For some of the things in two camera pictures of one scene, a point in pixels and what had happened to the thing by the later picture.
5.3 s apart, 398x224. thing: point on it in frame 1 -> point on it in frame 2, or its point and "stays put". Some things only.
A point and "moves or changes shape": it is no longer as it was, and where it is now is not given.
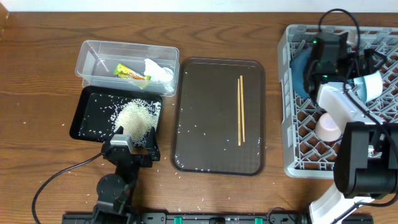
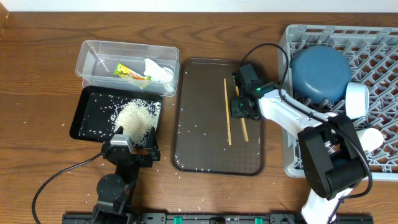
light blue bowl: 370,86 moves or changes shape
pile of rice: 137,117 stays put
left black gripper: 155,154 stays put
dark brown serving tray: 205,139 stays put
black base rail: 216,218 stays put
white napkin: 156,73 stays put
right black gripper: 369,67 -> 236,112
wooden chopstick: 239,114 -> 228,116
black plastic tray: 96,109 stays put
